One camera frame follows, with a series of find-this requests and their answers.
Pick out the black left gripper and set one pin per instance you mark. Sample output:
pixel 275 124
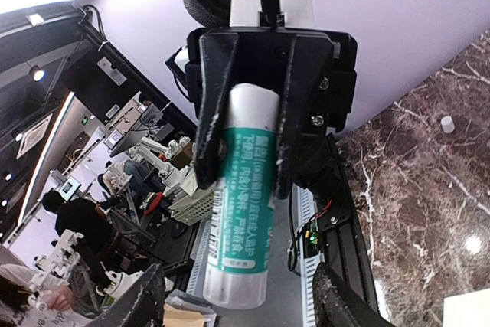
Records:
pixel 313 73

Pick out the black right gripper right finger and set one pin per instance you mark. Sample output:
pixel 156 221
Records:
pixel 337 305

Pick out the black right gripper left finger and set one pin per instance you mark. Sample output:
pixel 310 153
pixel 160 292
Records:
pixel 141 305

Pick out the green white glue stick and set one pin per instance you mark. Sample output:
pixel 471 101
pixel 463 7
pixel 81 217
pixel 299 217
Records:
pixel 243 211

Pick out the beige paper envelope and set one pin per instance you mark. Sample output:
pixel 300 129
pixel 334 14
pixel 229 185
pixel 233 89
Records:
pixel 469 309

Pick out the white glue stick cap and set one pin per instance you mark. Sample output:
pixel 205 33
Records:
pixel 447 124

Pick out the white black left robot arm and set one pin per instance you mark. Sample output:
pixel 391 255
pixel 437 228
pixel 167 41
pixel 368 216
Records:
pixel 271 44

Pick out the brown cardboard box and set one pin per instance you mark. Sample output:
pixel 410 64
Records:
pixel 174 317

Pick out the black front table rail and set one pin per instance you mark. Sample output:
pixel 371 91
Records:
pixel 345 249

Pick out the white wire basket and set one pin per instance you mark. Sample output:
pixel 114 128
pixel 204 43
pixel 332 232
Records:
pixel 190 210

